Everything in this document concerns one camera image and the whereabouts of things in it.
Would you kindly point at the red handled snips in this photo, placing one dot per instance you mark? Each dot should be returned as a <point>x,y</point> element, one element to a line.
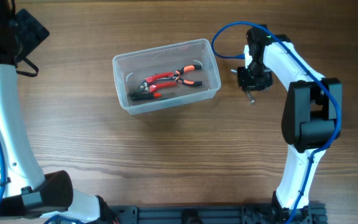
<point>154,83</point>

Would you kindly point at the silver socket wrench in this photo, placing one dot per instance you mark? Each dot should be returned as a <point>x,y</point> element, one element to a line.
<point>251,99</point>

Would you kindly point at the orange black needle-nose pliers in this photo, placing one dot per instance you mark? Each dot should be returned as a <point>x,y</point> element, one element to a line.
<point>181,75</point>

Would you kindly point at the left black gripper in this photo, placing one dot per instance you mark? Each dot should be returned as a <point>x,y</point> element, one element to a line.
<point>33,31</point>

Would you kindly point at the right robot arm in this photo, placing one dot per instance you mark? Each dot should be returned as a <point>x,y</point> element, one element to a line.
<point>311,118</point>

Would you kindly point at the clear plastic container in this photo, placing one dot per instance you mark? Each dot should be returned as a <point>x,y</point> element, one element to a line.
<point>132,68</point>

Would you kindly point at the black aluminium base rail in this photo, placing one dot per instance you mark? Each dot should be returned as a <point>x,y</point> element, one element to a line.
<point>245,214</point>

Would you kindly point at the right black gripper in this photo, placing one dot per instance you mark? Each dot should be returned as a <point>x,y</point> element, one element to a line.
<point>247,84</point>

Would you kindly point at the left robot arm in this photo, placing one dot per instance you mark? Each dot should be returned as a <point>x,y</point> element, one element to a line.
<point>25,190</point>

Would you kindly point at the black red handled screwdriver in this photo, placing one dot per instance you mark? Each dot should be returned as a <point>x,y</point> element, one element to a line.
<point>150,96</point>

